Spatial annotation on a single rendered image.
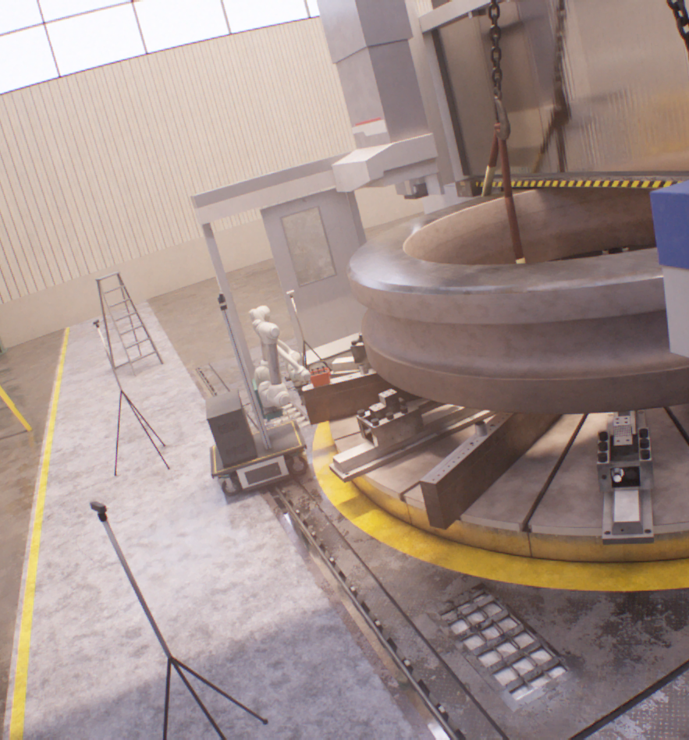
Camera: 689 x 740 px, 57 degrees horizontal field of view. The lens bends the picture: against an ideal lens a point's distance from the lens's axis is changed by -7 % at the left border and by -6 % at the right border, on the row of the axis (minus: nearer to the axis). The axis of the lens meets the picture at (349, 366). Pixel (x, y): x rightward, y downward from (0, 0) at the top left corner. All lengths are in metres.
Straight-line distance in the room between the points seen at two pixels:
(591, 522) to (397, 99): 5.81
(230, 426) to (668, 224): 5.20
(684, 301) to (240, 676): 3.67
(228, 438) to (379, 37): 5.08
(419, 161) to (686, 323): 7.25
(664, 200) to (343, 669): 3.45
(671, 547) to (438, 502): 1.55
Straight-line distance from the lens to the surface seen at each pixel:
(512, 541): 4.80
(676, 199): 1.55
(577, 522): 4.56
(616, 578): 4.58
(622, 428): 4.53
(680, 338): 1.68
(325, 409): 6.73
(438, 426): 5.89
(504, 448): 5.14
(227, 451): 6.41
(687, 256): 1.57
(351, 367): 7.82
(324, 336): 9.73
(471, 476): 4.83
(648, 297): 4.39
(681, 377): 4.61
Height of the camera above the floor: 2.96
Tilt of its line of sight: 19 degrees down
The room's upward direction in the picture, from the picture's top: 15 degrees counter-clockwise
